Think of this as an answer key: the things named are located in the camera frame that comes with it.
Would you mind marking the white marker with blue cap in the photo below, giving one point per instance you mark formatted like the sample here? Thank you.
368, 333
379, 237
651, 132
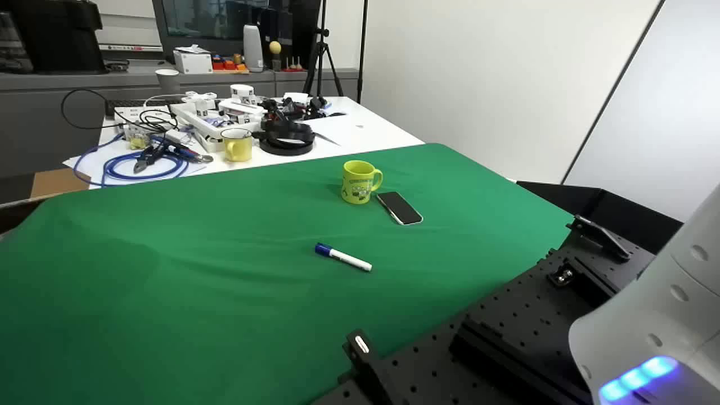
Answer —
342, 257

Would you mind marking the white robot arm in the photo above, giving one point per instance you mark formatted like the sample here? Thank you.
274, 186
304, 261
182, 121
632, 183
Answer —
657, 341

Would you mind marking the yellow mug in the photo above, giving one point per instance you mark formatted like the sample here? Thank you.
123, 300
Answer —
359, 181

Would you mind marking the black smartphone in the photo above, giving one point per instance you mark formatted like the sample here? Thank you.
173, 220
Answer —
398, 208

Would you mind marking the black round dish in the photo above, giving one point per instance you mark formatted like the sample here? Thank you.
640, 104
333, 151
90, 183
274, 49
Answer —
289, 141

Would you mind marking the small yellow cup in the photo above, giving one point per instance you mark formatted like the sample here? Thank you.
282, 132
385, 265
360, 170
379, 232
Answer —
237, 144

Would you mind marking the black table clamp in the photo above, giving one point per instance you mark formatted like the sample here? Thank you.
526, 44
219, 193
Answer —
366, 369

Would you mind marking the green cloth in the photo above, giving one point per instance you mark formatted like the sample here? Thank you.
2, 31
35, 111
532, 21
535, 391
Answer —
207, 291

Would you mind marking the white bottle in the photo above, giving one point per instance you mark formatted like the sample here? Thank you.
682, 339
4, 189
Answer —
253, 49

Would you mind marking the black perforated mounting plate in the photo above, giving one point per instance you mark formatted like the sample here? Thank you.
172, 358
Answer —
511, 346

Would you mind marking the dark monitor screen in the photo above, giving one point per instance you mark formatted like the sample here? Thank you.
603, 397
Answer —
216, 25

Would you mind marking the black office chair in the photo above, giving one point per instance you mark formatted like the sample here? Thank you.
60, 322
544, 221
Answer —
49, 36

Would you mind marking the black camera tripod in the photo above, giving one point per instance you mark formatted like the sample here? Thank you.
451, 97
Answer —
321, 57

